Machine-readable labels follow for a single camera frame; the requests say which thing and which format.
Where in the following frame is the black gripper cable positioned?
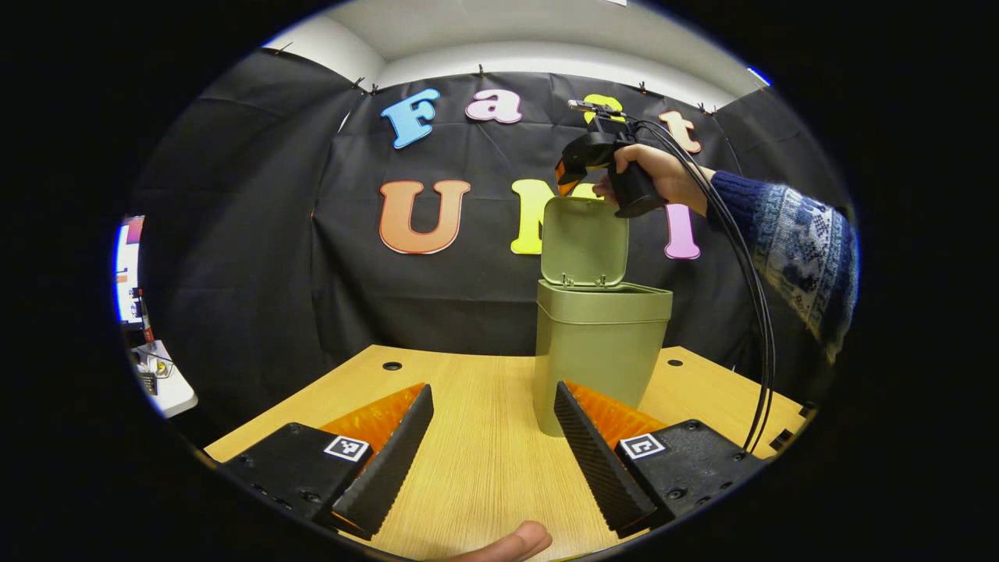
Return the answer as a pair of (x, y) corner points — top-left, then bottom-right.
(628, 117), (777, 455)

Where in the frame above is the wooden desktop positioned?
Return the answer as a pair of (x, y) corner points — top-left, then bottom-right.
(204, 345), (809, 561)

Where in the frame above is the white side table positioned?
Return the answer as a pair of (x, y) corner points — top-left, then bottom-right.
(133, 340), (199, 418)

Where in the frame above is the green desktop garbage bin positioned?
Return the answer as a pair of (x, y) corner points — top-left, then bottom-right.
(533, 195), (674, 438)

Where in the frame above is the computer monitor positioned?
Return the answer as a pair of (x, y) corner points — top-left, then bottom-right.
(116, 217), (147, 325)

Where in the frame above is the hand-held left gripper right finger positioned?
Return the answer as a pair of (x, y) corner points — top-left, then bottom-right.
(553, 381), (770, 539)

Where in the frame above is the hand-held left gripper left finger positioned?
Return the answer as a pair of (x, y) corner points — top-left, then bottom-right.
(222, 382), (435, 541)

